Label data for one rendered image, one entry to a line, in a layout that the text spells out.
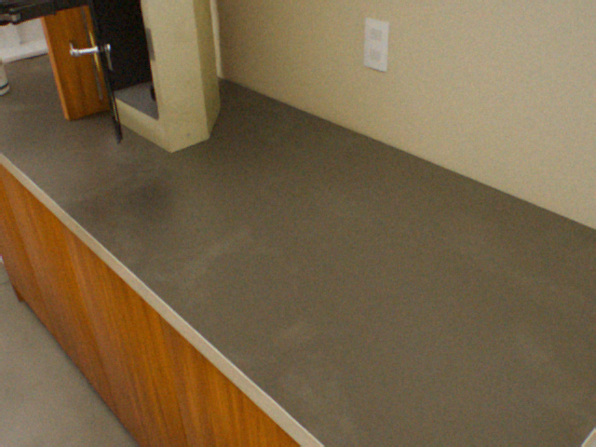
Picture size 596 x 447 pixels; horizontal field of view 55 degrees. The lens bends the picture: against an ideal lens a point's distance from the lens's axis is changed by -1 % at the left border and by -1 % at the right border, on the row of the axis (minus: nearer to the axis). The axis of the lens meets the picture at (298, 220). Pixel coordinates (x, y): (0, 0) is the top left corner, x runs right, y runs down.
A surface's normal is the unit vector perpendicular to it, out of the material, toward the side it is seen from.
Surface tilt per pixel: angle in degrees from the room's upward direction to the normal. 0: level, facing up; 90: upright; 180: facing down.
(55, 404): 0
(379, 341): 2
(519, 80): 90
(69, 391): 0
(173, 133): 90
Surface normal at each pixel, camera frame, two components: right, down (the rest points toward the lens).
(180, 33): 0.68, 0.39
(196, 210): -0.02, -0.83
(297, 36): -0.74, 0.39
